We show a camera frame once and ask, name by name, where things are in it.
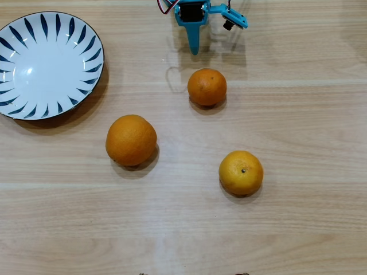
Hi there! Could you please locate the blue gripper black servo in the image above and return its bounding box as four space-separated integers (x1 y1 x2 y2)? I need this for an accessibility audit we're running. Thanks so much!
174 0 210 56

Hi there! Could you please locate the small dark orange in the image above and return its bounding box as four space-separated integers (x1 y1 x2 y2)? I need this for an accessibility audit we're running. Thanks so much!
187 68 228 107

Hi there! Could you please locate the large orange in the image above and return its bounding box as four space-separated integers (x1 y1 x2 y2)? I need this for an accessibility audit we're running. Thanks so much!
105 114 158 167

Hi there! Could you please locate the yellowish orange with stem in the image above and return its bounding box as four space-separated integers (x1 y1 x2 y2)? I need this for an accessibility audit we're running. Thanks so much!
218 150 264 196

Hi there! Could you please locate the white plate blue leaf pattern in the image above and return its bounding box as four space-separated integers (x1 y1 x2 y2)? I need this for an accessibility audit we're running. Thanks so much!
0 11 106 121

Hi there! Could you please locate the red white black servo cable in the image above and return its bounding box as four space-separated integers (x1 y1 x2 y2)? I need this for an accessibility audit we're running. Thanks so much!
157 0 179 15

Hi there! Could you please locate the blue wrist camera box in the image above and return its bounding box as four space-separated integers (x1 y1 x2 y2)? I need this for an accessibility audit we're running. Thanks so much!
208 3 250 32

